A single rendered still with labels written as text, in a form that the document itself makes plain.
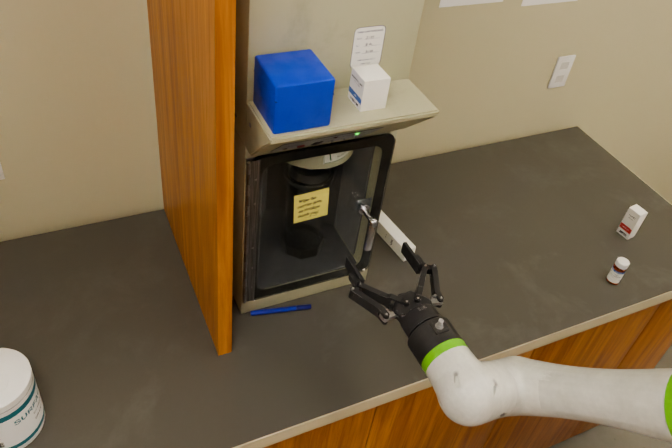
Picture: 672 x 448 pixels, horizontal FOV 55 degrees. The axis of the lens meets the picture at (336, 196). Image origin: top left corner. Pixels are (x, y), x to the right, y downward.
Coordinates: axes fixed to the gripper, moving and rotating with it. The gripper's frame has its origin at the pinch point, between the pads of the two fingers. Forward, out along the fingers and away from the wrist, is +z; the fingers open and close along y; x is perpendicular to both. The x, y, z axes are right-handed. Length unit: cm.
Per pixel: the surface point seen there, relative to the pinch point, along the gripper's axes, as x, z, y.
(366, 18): -50, 11, 6
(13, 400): 6, -5, 72
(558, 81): 2, 53, -95
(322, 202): -10.3, 9.3, 10.0
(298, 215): -8.0, 9.4, 15.1
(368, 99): -39.0, 2.3, 7.6
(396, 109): -36.6, 1.4, 2.2
